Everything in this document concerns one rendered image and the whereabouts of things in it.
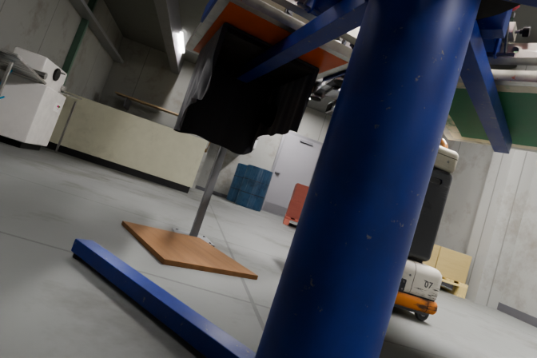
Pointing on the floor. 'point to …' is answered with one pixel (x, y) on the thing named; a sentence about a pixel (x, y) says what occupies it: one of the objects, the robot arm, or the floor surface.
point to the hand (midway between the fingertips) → (287, 12)
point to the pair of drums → (249, 186)
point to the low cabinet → (128, 144)
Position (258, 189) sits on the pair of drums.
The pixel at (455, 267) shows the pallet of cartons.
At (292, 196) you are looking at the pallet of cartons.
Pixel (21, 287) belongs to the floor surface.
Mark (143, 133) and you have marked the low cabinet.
